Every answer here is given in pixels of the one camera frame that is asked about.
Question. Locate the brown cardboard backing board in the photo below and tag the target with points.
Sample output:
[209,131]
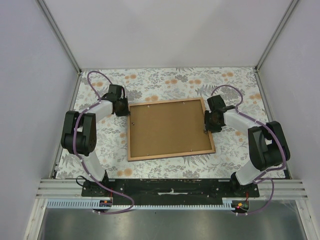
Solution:
[170,127]

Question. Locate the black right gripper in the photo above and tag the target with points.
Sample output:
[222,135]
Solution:
[208,127]

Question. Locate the white slotted cable duct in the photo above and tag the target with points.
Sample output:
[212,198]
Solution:
[106,204]

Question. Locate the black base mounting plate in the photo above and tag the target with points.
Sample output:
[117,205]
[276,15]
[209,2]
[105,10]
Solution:
[180,191]

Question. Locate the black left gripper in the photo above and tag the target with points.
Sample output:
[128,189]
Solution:
[125,112]

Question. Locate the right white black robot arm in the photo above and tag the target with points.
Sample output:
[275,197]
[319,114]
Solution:
[267,145]

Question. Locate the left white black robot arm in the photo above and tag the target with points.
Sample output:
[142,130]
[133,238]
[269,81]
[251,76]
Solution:
[79,133]

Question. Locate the floral patterned table mat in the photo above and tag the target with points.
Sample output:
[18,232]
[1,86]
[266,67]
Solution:
[236,85]

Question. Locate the right aluminium corner post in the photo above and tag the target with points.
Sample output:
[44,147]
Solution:
[278,31]

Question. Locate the aluminium front rail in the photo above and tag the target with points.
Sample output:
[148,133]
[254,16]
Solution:
[284,189]

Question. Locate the left aluminium corner post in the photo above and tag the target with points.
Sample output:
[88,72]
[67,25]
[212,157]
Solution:
[58,33]

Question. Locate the aluminium corner post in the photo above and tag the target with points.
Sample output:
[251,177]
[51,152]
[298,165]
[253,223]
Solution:
[58,33]
[278,31]

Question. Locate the wooden picture frame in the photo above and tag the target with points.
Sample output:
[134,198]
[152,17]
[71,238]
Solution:
[128,140]

